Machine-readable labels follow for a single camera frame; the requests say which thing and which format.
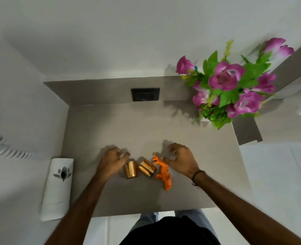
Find person's right hand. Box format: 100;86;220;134
163;143;201;179

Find person's left hand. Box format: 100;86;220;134
96;146;131;181

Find person's left forearm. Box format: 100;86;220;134
44;174;110;245

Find person's right forearm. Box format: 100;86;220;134
193;171;301;245

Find orange toy tiger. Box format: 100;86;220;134
152;152;172;191

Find copper cup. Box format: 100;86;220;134
138;159;157;178
125;161;139;179

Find black wrist band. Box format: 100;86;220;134
191;170;206;188

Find person's blue jeans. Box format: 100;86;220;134
128;209;213;234

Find person's black shirt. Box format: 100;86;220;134
119;216;221;245

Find pink artificial flower bouquet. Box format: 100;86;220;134
176;37;295;130

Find black wall socket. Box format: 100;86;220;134
131;87;161;102

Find white coiled cable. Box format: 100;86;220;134
0;134;40;164

